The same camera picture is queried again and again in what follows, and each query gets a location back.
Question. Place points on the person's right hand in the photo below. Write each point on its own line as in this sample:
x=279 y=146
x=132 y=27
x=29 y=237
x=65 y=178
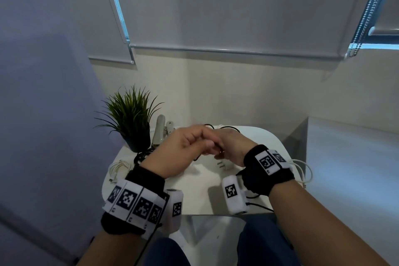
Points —
x=237 y=145

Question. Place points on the person's left hand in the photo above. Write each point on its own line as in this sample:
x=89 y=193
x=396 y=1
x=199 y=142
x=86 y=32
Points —
x=177 y=150

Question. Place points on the person's right forearm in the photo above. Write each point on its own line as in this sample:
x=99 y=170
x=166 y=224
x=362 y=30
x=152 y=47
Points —
x=324 y=228

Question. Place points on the person's left forearm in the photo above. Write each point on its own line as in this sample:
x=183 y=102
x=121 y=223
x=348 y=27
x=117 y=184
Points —
x=112 y=250

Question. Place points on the person's right leg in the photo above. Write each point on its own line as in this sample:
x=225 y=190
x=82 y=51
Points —
x=265 y=244

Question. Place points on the person's leg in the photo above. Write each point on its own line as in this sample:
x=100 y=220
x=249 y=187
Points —
x=166 y=255
x=265 y=244

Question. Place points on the person's left leg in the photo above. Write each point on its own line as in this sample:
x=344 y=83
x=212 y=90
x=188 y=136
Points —
x=166 y=255

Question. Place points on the white charger adapter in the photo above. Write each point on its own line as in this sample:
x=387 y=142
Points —
x=226 y=165

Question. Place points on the small white gadget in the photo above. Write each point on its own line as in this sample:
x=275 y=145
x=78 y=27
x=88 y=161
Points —
x=169 y=126

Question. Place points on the grey oblong device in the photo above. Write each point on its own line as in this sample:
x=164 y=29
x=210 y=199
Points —
x=159 y=130

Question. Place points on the black wristband with marker tags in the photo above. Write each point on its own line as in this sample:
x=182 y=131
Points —
x=134 y=200
x=268 y=172

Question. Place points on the green plant in black pot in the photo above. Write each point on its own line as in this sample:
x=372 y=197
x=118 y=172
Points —
x=137 y=142

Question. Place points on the wide white roller blind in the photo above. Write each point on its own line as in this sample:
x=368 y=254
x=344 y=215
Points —
x=243 y=0

